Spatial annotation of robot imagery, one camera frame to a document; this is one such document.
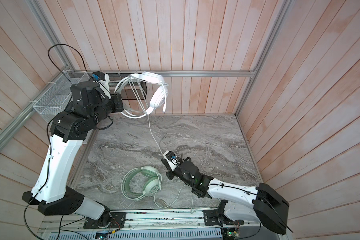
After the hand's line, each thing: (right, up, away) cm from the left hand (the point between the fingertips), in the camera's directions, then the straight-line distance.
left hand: (121, 99), depth 61 cm
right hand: (+16, -28, +14) cm, 35 cm away
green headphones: (+10, -42, +15) cm, 45 cm away
